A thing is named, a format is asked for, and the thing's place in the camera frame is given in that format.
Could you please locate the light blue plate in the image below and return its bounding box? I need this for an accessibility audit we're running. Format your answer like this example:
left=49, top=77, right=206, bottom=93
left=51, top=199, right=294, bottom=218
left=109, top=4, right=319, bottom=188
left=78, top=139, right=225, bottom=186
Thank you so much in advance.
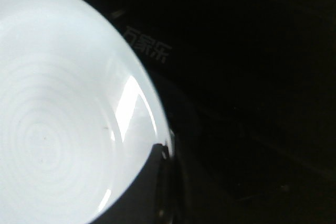
left=1, top=0, right=174, bottom=223

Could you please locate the black glass gas cooktop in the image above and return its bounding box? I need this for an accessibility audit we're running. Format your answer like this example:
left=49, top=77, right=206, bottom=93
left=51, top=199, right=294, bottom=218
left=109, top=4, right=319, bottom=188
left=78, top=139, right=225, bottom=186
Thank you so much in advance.
left=86, top=0, right=335, bottom=223

